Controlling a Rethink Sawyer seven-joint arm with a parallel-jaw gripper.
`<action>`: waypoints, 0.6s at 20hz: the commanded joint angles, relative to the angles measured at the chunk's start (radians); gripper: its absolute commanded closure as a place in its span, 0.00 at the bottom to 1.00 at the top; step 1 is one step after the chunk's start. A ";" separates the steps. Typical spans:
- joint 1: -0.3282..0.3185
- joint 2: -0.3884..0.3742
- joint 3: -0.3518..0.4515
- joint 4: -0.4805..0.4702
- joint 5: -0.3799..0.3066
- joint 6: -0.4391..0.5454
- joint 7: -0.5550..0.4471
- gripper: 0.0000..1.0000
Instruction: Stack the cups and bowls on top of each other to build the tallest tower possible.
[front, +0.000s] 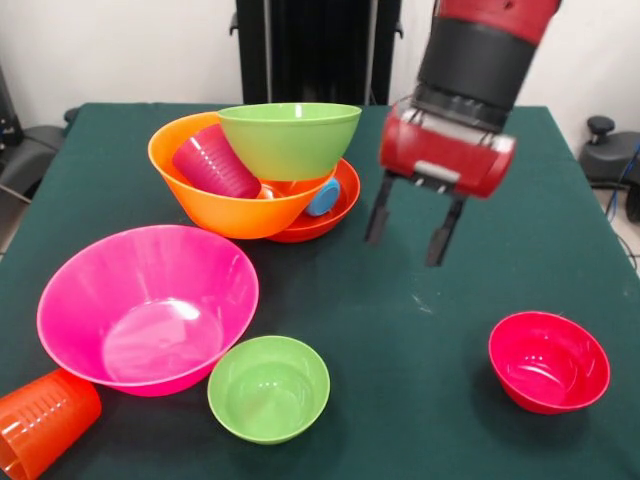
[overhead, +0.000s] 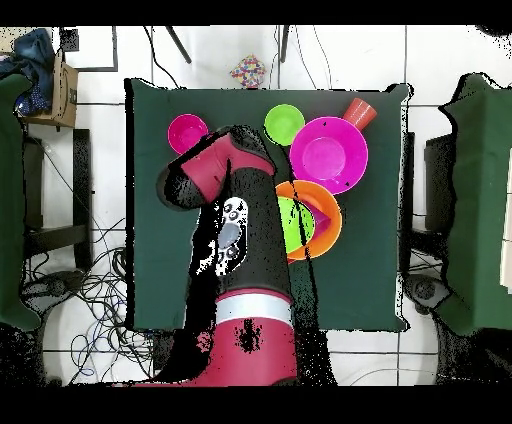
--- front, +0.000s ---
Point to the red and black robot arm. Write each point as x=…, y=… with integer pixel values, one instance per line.
x=480, y=60

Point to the blue cup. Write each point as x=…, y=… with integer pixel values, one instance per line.
x=322, y=197

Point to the large orange bowl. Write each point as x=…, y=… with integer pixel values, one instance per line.
x=225, y=215

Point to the large pink bowl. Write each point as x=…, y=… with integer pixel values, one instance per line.
x=140, y=310

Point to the red-orange bowl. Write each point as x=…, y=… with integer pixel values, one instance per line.
x=345, y=200

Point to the black pedestal leg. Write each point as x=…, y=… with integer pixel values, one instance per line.
x=30, y=155
x=607, y=160

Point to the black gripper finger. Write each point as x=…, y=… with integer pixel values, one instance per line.
x=378, y=215
x=442, y=235

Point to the small green bowl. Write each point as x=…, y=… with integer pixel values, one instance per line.
x=267, y=395

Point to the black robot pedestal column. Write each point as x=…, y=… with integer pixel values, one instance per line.
x=320, y=50

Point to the small pink bowl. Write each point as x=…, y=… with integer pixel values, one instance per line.
x=547, y=365

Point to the dark green table cloth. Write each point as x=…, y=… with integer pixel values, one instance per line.
x=400, y=440

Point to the red-orange cup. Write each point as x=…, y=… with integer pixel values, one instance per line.
x=40, y=425

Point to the large green bowl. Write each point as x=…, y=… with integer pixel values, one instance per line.
x=290, y=145

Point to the purple cup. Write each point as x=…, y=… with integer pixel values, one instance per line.
x=215, y=162

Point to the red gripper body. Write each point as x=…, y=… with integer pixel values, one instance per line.
x=440, y=155

